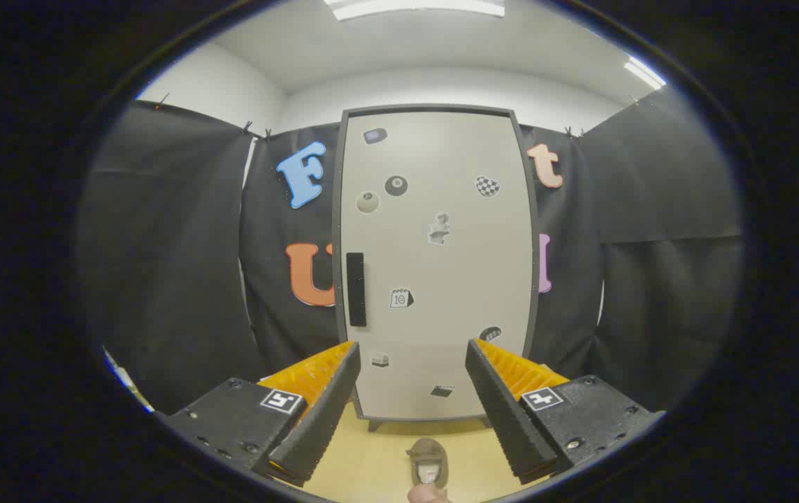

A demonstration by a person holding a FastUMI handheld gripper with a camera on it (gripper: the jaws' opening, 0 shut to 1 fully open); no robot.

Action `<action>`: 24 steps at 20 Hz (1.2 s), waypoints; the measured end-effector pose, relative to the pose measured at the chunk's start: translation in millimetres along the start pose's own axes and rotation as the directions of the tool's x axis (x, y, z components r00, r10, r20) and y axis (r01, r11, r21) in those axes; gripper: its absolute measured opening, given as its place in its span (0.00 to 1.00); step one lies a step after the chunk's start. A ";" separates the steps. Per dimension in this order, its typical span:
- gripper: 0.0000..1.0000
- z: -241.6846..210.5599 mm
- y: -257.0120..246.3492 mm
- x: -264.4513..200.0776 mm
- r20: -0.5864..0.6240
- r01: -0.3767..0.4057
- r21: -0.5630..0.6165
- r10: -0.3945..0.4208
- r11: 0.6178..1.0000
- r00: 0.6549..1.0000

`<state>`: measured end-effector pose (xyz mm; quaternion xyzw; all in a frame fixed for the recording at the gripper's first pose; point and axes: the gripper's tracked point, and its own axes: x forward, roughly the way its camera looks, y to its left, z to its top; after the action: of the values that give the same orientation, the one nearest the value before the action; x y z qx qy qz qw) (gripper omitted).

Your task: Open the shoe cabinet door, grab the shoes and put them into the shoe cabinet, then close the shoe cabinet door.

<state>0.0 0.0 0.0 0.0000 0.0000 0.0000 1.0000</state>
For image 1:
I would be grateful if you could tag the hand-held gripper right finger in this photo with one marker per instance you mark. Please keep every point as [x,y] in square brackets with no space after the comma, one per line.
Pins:
[504,419]

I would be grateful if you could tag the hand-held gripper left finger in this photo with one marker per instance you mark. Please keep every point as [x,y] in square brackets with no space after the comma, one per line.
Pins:
[322,426]

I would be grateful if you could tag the brown fuzzy shoe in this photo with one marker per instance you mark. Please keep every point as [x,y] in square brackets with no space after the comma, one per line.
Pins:
[427,450]

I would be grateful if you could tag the white shoe cabinet door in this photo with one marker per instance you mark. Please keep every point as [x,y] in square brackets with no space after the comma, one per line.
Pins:
[441,293]

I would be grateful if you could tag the grey shoe cabinet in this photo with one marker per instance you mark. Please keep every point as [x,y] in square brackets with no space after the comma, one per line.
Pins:
[535,230]

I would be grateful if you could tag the black backdrop cloth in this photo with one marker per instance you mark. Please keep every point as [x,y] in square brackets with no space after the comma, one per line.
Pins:
[161,244]

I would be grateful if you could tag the small ceiling light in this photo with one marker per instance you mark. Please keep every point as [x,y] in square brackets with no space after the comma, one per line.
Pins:
[645,73]

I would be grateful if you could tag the long ceiling light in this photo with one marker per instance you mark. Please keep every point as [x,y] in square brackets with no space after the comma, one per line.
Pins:
[413,7]

